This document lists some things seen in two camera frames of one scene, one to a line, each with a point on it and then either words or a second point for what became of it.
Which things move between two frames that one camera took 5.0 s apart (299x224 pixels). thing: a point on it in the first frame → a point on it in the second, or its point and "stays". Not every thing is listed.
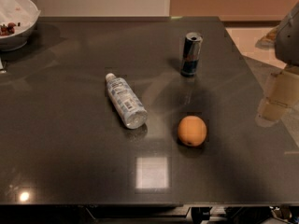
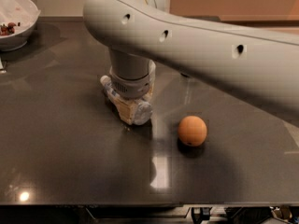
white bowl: x=18 y=17 stays
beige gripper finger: x=283 y=88 → x=126 y=110
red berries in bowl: x=9 y=29 stays
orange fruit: x=192 y=131 stays
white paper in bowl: x=17 y=9 stays
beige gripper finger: x=270 y=112 → x=149 y=95
